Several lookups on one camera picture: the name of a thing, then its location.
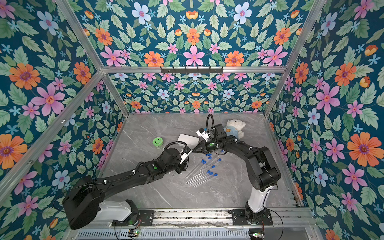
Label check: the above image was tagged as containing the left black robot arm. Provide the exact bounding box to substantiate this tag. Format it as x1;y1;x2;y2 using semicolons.
63;146;192;230

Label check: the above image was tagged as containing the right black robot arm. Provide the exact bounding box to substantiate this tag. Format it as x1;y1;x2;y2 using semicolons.
193;136;281;225

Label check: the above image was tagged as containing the test tube group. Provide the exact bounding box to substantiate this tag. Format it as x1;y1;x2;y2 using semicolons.
193;173;218;188
186;170;212;185
187;171;214;186

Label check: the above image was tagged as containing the white rectangular plastic box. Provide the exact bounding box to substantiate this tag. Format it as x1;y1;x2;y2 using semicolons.
178;134;200;149

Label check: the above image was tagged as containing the green lidded small jar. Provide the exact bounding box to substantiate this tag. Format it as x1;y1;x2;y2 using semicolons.
152;137;164;149

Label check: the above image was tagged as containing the white teddy bear blue shirt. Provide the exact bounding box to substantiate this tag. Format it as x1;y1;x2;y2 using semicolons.
224;120;247;139

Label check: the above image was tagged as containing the white ventilation grille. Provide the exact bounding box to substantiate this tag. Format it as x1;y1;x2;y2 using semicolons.
76;229;250;240

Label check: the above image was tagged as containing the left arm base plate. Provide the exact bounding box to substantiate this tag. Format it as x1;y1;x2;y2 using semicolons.
112;210;155;227

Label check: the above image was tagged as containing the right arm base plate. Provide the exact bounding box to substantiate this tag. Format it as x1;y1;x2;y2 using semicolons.
228;209;273;226

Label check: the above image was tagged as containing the black hook rail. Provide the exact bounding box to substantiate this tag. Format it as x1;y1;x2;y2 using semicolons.
160;67;224;74

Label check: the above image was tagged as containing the aluminium front rail frame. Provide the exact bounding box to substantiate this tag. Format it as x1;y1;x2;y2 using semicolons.
67;208;319;232

